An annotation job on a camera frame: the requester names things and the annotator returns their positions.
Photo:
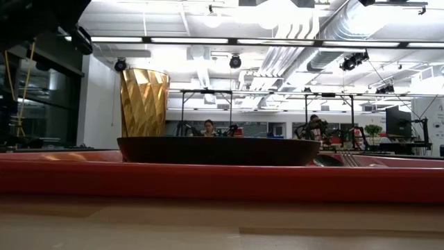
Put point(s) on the amber faceted plastic cup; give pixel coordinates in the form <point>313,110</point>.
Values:
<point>144,104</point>

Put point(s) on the silver metal fork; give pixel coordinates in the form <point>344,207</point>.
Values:
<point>350,160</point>

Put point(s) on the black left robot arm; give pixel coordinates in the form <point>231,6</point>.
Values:
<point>27,17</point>

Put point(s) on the black round plate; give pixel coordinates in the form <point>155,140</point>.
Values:
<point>218,151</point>

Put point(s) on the red plastic tray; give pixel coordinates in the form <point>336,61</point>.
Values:
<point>208,180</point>

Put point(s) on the person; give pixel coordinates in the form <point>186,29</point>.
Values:
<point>315,124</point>
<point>209,128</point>

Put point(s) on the black ceiling spotlight cluster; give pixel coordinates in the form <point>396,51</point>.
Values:
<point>352,62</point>

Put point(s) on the green potted plant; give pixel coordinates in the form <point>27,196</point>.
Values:
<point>373,129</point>

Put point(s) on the black computer monitor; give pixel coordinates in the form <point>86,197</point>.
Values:
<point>398,121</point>

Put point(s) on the black background rig frame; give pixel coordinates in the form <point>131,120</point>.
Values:
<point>327,94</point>
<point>206,92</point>

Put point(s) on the overhead frame bar with lights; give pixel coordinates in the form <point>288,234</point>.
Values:
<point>243,41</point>

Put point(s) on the silver ventilation duct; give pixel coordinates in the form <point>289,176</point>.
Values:
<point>347,24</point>

